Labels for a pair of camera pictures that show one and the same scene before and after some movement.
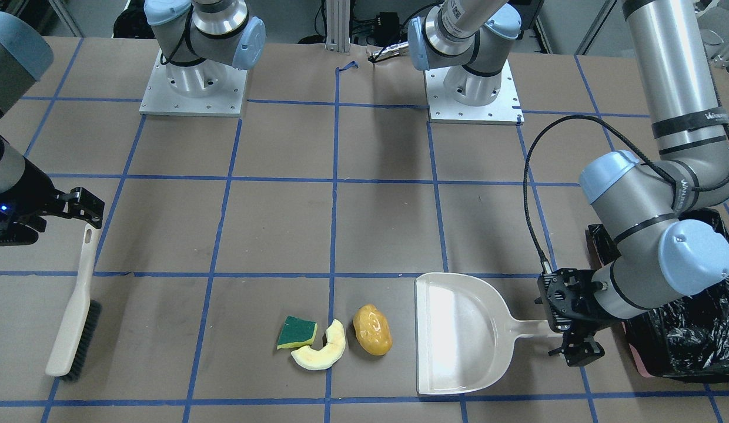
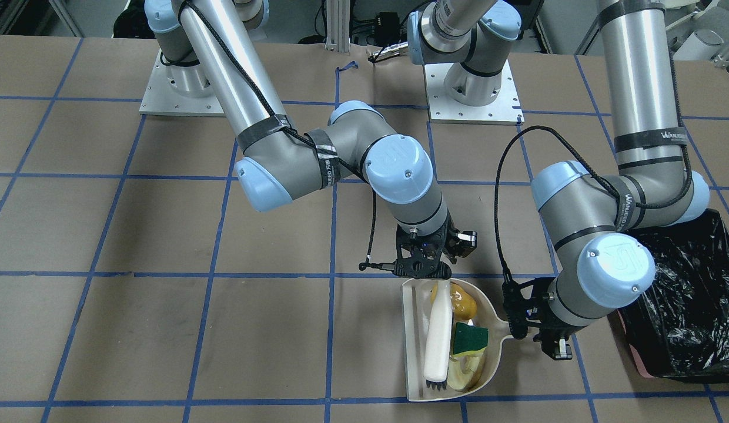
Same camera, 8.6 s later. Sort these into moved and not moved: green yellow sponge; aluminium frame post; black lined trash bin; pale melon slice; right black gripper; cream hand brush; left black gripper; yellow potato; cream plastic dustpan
Moved: left black gripper; pale melon slice; cream hand brush; yellow potato; right black gripper; cream plastic dustpan; green yellow sponge
Not moved: black lined trash bin; aluminium frame post
